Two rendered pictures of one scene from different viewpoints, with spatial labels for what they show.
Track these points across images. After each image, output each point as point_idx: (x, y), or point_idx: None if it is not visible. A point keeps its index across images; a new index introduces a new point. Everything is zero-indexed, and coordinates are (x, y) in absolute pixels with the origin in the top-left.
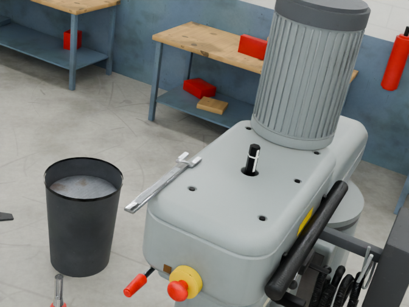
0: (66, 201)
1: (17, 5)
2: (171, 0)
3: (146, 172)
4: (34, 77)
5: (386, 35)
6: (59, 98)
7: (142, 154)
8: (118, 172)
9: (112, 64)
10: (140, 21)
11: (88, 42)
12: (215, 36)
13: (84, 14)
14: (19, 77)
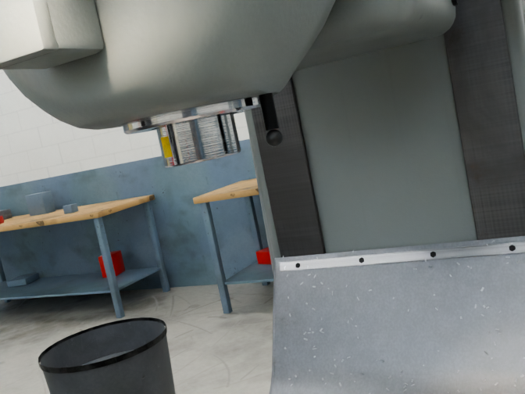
0: (73, 377)
1: (44, 256)
2: (211, 168)
3: (232, 363)
4: (72, 320)
5: None
6: None
7: (223, 347)
8: (158, 323)
9: (168, 278)
10: (184, 209)
11: (133, 263)
12: None
13: (120, 232)
14: (53, 326)
